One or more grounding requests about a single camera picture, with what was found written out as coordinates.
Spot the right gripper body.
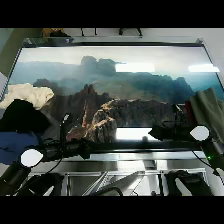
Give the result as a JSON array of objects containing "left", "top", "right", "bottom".
[{"left": 148, "top": 124, "right": 175, "bottom": 142}]

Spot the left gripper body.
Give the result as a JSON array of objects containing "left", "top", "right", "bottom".
[{"left": 68, "top": 138, "right": 92, "bottom": 160}]

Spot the dark red garment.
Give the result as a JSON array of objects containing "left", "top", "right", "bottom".
[{"left": 184, "top": 99, "right": 193, "bottom": 118}]

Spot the grey-green garment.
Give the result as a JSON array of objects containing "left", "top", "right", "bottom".
[{"left": 189, "top": 87, "right": 224, "bottom": 145}]

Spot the blue garment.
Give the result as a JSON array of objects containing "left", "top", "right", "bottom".
[{"left": 0, "top": 130, "right": 44, "bottom": 166}]

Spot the black garment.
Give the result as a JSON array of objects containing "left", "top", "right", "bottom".
[{"left": 0, "top": 98, "right": 52, "bottom": 134}]

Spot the cream garment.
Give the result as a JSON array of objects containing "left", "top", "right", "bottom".
[{"left": 0, "top": 82, "right": 55, "bottom": 111}]

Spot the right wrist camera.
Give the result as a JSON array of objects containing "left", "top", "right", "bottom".
[{"left": 171, "top": 103, "right": 185, "bottom": 128}]

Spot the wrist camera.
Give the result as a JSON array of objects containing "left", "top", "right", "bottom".
[
  {"left": 171, "top": 103, "right": 185, "bottom": 128},
  {"left": 59, "top": 112, "right": 72, "bottom": 145}
]

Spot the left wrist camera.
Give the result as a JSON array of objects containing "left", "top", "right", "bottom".
[{"left": 59, "top": 112, "right": 72, "bottom": 145}]

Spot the silver frame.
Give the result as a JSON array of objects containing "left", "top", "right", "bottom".
[{"left": 0, "top": 35, "right": 224, "bottom": 197}]

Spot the black cable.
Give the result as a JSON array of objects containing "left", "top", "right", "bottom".
[{"left": 190, "top": 149, "right": 224, "bottom": 183}]

